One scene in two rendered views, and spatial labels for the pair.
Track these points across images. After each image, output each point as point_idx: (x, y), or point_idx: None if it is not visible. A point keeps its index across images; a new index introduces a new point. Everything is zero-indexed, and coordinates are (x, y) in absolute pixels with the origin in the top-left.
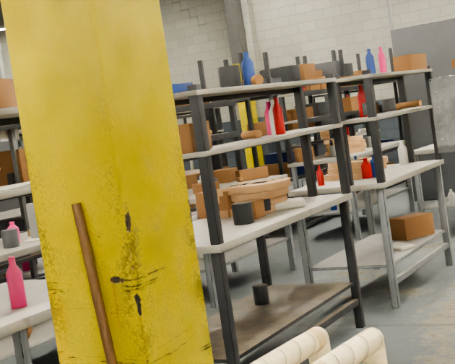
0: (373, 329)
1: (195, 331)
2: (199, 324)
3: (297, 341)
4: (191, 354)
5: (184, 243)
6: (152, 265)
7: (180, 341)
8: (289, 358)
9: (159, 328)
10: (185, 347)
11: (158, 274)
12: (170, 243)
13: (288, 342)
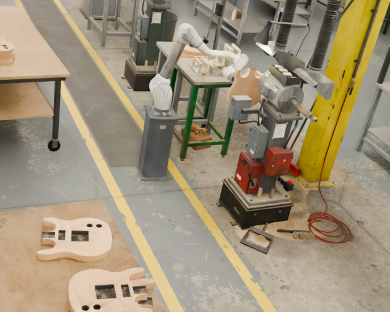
0: (231, 49)
1: (330, 98)
2: (332, 98)
3: (236, 47)
4: (327, 101)
5: (337, 78)
6: (328, 74)
7: None
8: (234, 46)
9: None
10: None
11: (329, 77)
12: (334, 74)
13: (236, 46)
